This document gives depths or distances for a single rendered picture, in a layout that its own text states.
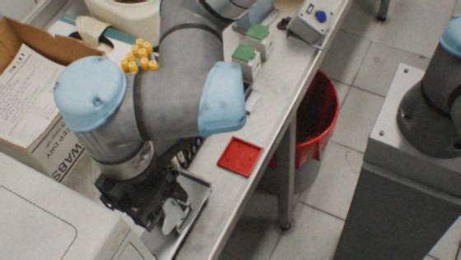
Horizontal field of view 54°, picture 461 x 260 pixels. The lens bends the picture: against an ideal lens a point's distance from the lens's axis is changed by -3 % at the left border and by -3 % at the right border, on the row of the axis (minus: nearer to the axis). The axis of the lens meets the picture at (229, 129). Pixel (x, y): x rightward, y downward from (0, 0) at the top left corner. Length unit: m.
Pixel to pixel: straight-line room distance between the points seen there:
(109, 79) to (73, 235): 0.19
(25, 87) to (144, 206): 0.52
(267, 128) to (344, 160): 1.00
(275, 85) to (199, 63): 0.52
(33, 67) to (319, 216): 1.16
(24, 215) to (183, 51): 0.28
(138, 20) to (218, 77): 0.57
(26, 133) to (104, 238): 0.48
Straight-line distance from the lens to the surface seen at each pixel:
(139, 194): 0.64
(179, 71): 0.48
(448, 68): 0.72
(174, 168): 0.88
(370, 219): 1.09
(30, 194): 0.61
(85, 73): 0.49
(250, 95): 0.96
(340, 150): 1.93
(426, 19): 2.47
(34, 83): 1.06
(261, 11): 1.08
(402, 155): 0.85
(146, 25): 1.04
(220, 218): 0.85
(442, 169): 0.85
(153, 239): 0.82
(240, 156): 0.90
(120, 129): 0.49
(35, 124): 0.99
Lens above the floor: 1.66
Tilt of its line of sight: 57 degrees down
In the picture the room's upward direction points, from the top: 10 degrees counter-clockwise
